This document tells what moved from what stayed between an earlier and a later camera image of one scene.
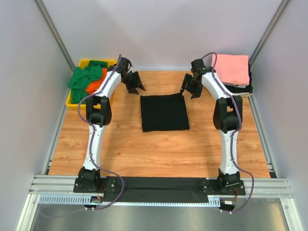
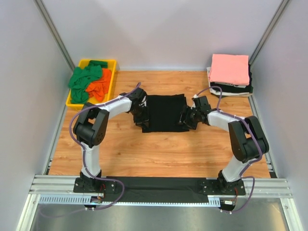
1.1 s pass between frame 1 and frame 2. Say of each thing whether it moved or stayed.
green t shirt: stayed
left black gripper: moved
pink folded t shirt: stayed
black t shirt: stayed
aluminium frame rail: stayed
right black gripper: moved
